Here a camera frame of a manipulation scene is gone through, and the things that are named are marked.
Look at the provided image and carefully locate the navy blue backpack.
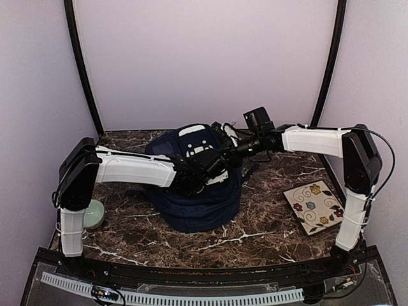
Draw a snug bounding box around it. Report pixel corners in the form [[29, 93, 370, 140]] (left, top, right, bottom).
[[145, 124, 259, 233]]

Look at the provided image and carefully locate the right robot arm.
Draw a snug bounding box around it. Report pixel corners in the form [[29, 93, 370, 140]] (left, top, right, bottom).
[[221, 107, 385, 277]]

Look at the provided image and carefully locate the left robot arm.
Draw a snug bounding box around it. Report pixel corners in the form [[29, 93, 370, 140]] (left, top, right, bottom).
[[52, 138, 228, 278]]

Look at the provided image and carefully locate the floral square ceramic plate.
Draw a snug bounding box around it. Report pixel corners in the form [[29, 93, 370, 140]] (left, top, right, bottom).
[[283, 180, 344, 236]]

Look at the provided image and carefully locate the small green circuit board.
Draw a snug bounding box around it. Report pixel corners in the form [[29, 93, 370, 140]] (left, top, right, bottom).
[[91, 286, 119, 300]]

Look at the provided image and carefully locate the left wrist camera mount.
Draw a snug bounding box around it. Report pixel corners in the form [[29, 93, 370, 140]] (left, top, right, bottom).
[[206, 171, 229, 186]]

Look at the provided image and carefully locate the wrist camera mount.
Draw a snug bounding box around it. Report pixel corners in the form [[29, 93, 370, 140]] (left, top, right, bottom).
[[206, 171, 229, 186], [211, 122, 239, 147]]

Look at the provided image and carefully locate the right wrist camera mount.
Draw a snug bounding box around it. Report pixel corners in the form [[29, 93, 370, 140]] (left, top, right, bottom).
[[211, 122, 239, 147]]

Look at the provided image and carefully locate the black front rail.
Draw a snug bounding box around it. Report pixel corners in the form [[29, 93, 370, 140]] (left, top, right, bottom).
[[73, 257, 333, 286]]

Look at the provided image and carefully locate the white slotted cable duct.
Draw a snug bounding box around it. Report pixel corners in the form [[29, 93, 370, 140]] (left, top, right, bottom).
[[40, 272, 304, 305]]

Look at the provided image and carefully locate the right black frame post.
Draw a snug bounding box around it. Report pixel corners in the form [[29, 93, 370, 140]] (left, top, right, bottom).
[[310, 0, 347, 126]]

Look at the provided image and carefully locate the black frame post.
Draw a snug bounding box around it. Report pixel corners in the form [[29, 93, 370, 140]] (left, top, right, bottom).
[[310, 0, 347, 126], [63, 0, 105, 138]]

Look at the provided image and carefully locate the left black frame post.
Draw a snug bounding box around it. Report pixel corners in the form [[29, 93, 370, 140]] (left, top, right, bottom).
[[63, 0, 105, 138]]

